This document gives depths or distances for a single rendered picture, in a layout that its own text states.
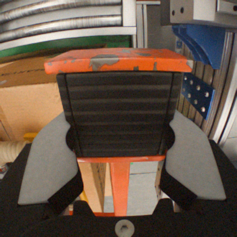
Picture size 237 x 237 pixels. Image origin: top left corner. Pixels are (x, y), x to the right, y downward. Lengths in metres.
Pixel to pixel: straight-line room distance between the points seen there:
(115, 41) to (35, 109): 0.96
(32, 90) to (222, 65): 0.39
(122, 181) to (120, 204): 0.07
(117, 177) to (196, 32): 0.28
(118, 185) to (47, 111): 0.20
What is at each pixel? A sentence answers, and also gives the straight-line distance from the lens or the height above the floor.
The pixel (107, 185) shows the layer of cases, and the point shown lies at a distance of 1.25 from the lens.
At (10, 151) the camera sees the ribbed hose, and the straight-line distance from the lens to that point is 0.29.
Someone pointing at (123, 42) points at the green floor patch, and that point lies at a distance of 1.18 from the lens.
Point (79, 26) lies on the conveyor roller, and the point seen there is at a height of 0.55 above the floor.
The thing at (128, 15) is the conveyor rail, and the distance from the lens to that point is 0.59.
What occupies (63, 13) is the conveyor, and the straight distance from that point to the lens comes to 0.74.
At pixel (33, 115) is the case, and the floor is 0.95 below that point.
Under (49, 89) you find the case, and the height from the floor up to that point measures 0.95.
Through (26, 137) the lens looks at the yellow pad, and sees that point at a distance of 0.35.
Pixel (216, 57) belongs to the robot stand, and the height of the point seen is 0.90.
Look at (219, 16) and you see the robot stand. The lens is 0.25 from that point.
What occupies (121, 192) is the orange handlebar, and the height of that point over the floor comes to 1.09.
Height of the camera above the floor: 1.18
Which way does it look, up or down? 57 degrees down
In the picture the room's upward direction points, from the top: 179 degrees clockwise
